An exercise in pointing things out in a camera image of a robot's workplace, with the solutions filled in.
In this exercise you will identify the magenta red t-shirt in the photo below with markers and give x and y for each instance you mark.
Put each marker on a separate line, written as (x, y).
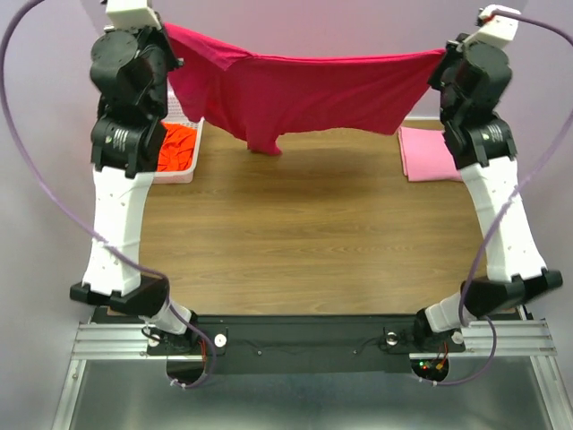
(257, 98)

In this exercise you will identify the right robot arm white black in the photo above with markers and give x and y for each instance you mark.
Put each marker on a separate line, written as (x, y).
(508, 270)

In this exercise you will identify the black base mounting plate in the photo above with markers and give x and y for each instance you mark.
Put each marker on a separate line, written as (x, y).
(289, 344)

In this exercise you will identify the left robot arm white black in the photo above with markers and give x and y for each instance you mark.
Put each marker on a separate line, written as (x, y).
(129, 69)

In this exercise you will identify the orange t-shirt in basket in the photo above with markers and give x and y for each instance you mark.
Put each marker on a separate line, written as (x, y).
(176, 153)

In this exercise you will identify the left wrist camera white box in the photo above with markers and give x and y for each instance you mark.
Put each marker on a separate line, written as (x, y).
(132, 14)

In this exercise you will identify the aluminium frame rail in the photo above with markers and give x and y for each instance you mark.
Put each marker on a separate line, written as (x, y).
(98, 342)

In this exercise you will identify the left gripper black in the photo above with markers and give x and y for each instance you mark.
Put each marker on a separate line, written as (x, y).
(159, 38)

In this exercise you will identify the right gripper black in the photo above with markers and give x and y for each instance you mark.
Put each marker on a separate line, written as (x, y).
(458, 52)

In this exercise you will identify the white plastic laundry basket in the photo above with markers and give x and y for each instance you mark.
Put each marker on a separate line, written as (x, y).
(177, 116)

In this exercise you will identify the folded light pink t-shirt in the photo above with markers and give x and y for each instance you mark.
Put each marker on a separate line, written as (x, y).
(425, 157)

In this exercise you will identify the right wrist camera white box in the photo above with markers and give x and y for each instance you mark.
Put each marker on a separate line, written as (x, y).
(496, 24)

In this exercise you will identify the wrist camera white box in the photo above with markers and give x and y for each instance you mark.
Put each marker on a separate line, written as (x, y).
(496, 24)
(132, 14)

